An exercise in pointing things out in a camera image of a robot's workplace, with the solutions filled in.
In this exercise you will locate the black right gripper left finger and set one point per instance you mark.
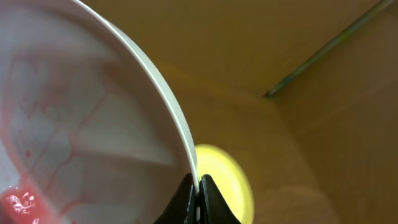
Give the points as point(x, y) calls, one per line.
point(182, 207)

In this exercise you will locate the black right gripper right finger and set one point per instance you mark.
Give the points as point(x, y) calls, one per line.
point(213, 207)

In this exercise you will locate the yellow plate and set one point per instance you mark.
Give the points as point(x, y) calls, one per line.
point(229, 178)

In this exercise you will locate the white plate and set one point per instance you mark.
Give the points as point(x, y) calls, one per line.
point(90, 130)

